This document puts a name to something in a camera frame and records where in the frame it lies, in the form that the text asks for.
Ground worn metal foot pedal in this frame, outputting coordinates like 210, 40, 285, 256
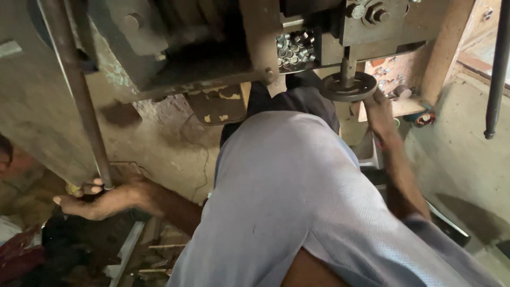
186, 83, 251, 126

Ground black flat bar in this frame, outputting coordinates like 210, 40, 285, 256
425, 200, 472, 248

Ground person's right hand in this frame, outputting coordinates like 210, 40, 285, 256
363, 89, 398, 142

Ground light blue shirt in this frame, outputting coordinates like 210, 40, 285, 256
167, 110, 503, 287

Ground white plastic bin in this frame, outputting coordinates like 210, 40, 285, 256
352, 129, 384, 170

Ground heap of wood scraps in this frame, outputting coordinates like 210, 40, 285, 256
112, 223, 193, 287

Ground person's left hand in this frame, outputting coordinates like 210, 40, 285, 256
53, 177, 162, 221

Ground long metal lever rod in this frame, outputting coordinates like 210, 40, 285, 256
39, 0, 115, 190

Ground pile of small metal rings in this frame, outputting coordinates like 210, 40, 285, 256
276, 30, 318, 75

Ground dark trousers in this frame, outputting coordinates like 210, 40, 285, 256
219, 71, 341, 148

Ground wooden shelf with metal parts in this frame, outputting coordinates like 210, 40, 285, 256
356, 55, 428, 123

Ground black round die wheel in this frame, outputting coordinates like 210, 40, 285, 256
319, 71, 378, 103

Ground black metal pole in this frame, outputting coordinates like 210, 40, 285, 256
484, 0, 510, 140

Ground red cloth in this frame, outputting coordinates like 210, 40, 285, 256
0, 229, 46, 284

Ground grey metal press machine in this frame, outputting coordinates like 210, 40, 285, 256
0, 0, 455, 188

